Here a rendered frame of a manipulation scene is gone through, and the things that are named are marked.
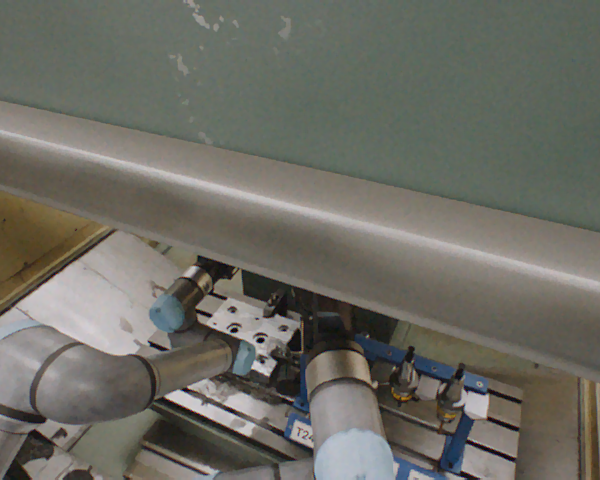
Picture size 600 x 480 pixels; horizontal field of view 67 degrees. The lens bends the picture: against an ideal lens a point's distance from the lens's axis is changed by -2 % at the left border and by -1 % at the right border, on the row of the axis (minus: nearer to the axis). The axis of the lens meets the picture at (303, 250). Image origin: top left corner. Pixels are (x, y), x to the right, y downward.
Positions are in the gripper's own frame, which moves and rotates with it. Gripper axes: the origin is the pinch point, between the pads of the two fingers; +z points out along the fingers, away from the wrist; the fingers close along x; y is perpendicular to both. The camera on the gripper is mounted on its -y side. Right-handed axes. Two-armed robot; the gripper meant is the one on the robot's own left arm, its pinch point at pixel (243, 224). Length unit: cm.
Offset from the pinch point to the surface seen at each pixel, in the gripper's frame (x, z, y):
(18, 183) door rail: 36, -70, -61
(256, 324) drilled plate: -1.7, 2.8, 43.8
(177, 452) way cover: -10, -36, 68
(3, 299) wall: -100, -21, 52
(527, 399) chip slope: 87, 27, 64
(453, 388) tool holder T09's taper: 61, -16, 15
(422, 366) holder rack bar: 53, -10, 19
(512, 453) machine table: 82, -2, 52
